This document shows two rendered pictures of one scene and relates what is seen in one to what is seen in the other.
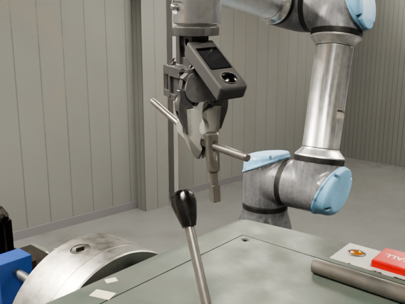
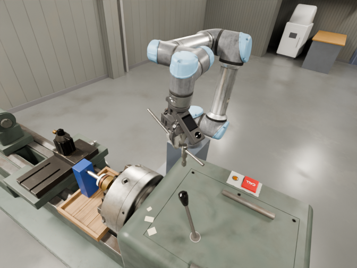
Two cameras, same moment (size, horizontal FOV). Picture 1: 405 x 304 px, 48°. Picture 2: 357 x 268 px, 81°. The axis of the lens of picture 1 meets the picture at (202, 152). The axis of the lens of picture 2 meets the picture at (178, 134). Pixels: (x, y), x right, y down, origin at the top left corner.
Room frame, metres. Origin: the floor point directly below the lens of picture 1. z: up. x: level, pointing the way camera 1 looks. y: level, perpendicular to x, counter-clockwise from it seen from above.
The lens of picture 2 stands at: (0.16, 0.15, 1.95)
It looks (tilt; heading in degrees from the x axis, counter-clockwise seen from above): 39 degrees down; 346
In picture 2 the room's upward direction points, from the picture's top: 4 degrees clockwise
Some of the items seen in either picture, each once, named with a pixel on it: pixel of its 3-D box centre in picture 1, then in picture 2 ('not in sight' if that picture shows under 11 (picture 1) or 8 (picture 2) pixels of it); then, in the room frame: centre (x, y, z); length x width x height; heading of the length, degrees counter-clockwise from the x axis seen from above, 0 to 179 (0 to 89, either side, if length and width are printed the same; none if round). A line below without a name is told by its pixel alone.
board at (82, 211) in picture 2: not in sight; (102, 199); (0.92, 0.38, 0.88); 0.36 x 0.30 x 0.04; 139
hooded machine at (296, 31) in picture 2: not in sight; (297, 31); (5.98, -4.59, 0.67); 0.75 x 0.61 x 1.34; 134
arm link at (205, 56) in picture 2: not in sight; (193, 60); (0.81, -0.04, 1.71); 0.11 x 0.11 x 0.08; 49
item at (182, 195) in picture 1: (185, 208); (184, 197); (0.54, 0.02, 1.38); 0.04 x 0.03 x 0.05; 49
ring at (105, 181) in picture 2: not in sight; (110, 184); (0.86, 0.30, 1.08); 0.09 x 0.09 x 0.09; 49
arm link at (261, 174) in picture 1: (268, 176); (193, 118); (1.12, -0.17, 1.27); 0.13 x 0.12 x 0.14; 49
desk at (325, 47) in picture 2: not in sight; (323, 51); (5.21, -5.03, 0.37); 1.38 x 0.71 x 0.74; 134
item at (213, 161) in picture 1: (213, 167); (184, 155); (0.71, -0.02, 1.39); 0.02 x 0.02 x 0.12
